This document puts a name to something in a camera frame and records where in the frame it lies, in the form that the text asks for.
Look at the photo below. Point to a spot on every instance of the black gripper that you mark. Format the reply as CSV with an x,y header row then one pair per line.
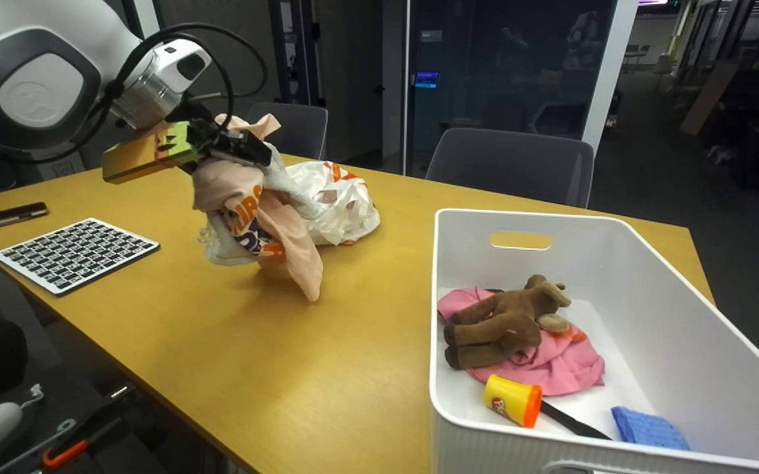
x,y
229,146

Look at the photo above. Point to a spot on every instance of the blue sponge cloth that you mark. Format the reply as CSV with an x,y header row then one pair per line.
x,y
646,427

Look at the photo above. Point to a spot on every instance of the grey office chair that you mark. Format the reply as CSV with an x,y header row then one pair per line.
x,y
513,162
300,132

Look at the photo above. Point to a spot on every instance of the white window frame post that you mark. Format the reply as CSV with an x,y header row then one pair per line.
x,y
144,13
611,70

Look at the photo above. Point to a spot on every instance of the brown plush toy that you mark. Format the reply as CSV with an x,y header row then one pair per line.
x,y
501,325

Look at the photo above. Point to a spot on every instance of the pink cloth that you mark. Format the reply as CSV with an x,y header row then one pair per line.
x,y
564,365

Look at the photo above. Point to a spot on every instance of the black marker pen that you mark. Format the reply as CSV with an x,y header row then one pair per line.
x,y
8,216

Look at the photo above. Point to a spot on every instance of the blue lit display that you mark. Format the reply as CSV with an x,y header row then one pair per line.
x,y
426,82

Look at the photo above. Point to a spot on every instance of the black white calibration checkerboard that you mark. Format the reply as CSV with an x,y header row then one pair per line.
x,y
76,253

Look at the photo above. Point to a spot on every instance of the white orange plastic bag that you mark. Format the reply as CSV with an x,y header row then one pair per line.
x,y
344,206

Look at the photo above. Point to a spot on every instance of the yellow play dough cup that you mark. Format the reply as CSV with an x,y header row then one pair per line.
x,y
513,398

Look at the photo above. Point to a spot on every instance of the peach shirt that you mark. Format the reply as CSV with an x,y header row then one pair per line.
x,y
295,245

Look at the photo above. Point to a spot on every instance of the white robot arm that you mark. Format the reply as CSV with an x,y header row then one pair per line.
x,y
37,88

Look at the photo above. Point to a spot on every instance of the white plastic basket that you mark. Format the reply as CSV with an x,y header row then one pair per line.
x,y
704,307

